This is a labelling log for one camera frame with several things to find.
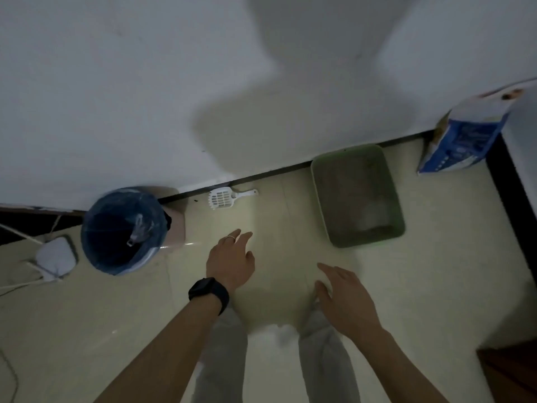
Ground person's right hand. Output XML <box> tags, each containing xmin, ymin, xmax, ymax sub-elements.
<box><xmin>315</xmin><ymin>263</ymin><xmax>383</xmax><ymax>345</ymax></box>

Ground person's left hand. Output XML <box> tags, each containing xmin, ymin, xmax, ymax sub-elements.
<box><xmin>206</xmin><ymin>229</ymin><xmax>256</xmax><ymax>294</ymax></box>

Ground person's right forearm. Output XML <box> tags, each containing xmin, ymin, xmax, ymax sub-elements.
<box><xmin>347</xmin><ymin>327</ymin><xmax>449</xmax><ymax>403</ymax></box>

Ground person's left forearm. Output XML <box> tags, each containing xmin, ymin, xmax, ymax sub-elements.
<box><xmin>94</xmin><ymin>294</ymin><xmax>223</xmax><ymax>403</ymax></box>

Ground white litter scoop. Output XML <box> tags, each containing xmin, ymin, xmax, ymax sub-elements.
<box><xmin>208</xmin><ymin>187</ymin><xmax>259</xmax><ymax>211</ymax></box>

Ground black wrist watch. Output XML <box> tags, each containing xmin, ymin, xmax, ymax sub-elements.
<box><xmin>188</xmin><ymin>277</ymin><xmax>230</xmax><ymax>316</ymax></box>

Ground beige trash bin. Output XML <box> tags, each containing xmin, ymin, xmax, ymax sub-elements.
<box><xmin>81</xmin><ymin>186</ymin><xmax>186</xmax><ymax>277</ymax></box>

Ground person's grey trousers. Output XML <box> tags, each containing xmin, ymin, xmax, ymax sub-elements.
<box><xmin>192</xmin><ymin>301</ymin><xmax>361</xmax><ymax>403</ymax></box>

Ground black baseboard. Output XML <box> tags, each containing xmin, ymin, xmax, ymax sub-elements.
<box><xmin>158</xmin><ymin>129</ymin><xmax>437</xmax><ymax>205</ymax></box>

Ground clear plastic wrapper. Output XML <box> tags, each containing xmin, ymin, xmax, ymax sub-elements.
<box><xmin>127</xmin><ymin>213</ymin><xmax>148</xmax><ymax>248</ymax></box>

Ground green litter tray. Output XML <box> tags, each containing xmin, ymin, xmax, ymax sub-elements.
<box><xmin>310</xmin><ymin>144</ymin><xmax>406</xmax><ymax>249</ymax></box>

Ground blue plastic bin liner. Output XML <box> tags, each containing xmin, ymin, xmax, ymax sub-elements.
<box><xmin>81</xmin><ymin>187</ymin><xmax>172</xmax><ymax>277</ymax></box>

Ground white router box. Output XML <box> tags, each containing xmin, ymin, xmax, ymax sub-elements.
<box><xmin>35</xmin><ymin>236</ymin><xmax>79</xmax><ymax>283</ymax></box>

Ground brown wooden furniture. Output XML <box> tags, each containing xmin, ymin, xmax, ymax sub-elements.
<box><xmin>476</xmin><ymin>340</ymin><xmax>537</xmax><ymax>403</ymax></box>

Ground blue and white litter bag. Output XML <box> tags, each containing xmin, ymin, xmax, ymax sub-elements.
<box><xmin>416</xmin><ymin>86</ymin><xmax>525</xmax><ymax>175</ymax></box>

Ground black door frame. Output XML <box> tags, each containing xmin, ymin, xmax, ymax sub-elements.
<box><xmin>486</xmin><ymin>133</ymin><xmax>537</xmax><ymax>286</ymax></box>

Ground white cable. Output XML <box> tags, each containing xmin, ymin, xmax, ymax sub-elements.
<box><xmin>0</xmin><ymin>261</ymin><xmax>63</xmax><ymax>297</ymax></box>
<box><xmin>0</xmin><ymin>223</ymin><xmax>39</xmax><ymax>245</ymax></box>

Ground grey cable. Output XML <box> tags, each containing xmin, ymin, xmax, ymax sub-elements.
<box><xmin>0</xmin><ymin>351</ymin><xmax>20</xmax><ymax>403</ymax></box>

